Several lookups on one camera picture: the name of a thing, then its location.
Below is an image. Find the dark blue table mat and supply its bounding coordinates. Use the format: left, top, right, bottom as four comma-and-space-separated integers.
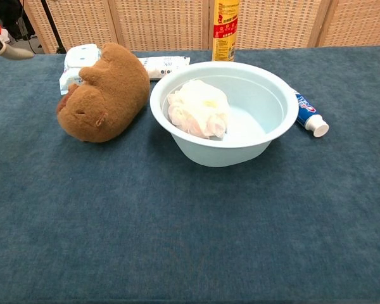
0, 45, 380, 304

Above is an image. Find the blue white toothpaste tube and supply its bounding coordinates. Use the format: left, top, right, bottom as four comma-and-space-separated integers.
291, 87, 330, 138

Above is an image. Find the white plastic pack blue print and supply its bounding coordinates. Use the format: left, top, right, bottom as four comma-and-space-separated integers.
137, 55, 191, 82

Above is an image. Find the light blue wipes pack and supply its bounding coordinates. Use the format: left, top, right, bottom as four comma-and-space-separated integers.
58, 43, 103, 96

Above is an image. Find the light blue plastic basin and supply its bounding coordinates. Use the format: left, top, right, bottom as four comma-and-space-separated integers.
149, 61, 300, 168

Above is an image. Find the brown capybara plush toy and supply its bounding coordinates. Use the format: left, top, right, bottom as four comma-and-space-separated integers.
56, 42, 151, 143

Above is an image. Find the yellow bottle green cap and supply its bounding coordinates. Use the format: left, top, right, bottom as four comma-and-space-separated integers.
211, 0, 241, 62

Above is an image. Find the wicker folding screen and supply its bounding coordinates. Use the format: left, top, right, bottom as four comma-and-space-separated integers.
20, 0, 380, 54

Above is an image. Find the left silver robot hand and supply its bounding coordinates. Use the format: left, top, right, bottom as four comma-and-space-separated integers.
0, 28, 35, 60

